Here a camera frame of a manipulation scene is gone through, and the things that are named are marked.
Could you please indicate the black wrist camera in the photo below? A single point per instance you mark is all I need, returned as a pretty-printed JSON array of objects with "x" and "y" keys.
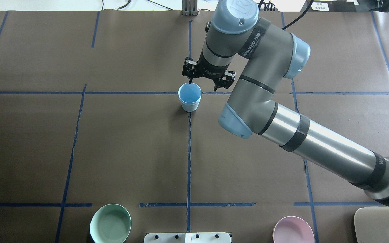
[{"x": 189, "y": 68}]

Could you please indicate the white pedestal column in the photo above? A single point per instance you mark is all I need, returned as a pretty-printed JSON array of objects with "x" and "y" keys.
[{"x": 189, "y": 237}]

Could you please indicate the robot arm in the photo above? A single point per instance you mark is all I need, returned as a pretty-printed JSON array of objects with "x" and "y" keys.
[{"x": 243, "y": 49}]

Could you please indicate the black box white label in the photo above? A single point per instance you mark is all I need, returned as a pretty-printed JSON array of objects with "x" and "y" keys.
[{"x": 332, "y": 6}]

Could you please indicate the aluminium frame post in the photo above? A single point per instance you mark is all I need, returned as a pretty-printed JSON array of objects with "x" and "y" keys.
[{"x": 190, "y": 8}]

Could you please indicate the light blue cup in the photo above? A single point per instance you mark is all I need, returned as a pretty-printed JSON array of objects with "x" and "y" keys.
[
  {"x": 189, "y": 94},
  {"x": 190, "y": 107}
]

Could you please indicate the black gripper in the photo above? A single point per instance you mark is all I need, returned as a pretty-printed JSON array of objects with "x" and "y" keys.
[{"x": 210, "y": 71}]

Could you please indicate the green bowl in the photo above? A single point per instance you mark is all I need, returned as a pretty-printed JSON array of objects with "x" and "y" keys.
[{"x": 110, "y": 224}]

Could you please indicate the pink bowl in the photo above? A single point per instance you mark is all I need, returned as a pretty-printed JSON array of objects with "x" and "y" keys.
[{"x": 292, "y": 229}]

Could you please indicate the cream toaster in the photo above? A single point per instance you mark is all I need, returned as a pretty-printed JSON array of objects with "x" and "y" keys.
[{"x": 371, "y": 225}]

